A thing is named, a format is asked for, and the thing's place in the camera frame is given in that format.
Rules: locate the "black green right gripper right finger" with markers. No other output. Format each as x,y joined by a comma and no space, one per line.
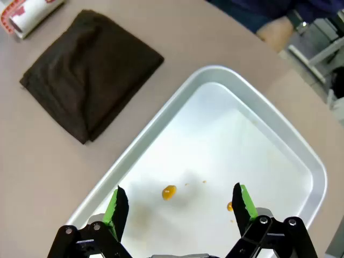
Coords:
240,212

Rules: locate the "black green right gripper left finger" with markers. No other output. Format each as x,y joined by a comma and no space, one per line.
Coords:
122,209

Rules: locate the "dark brown cloth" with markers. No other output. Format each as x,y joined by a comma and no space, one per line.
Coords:
88,75

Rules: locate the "pink patterned cup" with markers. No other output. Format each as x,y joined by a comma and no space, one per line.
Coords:
29,16

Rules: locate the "person's left hand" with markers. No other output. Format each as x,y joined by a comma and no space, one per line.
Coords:
275,33

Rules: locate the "small orange sauce blob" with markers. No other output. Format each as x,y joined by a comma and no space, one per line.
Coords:
229,207

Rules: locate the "large orange sauce blob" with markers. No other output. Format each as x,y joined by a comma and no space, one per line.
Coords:
169,193

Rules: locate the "silver metal tray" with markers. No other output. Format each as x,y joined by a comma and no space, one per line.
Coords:
215,139

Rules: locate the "white table with grey legs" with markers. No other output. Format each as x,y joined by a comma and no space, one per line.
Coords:
314,45

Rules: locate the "black wrist watch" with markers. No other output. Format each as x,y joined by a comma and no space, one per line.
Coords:
295,18

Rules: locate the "person in purple jacket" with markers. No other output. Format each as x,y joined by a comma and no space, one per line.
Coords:
258,10

